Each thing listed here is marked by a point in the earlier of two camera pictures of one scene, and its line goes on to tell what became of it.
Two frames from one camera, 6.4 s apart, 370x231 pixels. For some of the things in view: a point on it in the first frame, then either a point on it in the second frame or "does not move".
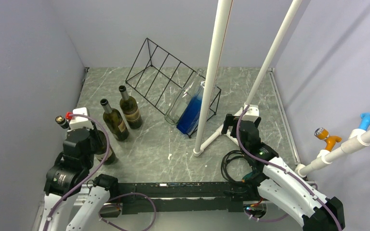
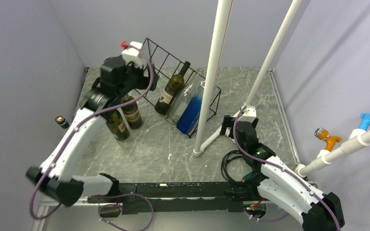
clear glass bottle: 180,103 does not move
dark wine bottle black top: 102,149 -> 170,90
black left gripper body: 96,141 -> 136,79
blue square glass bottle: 190,119 does not move
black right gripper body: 257,123 does not move
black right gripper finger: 231,120 does not move
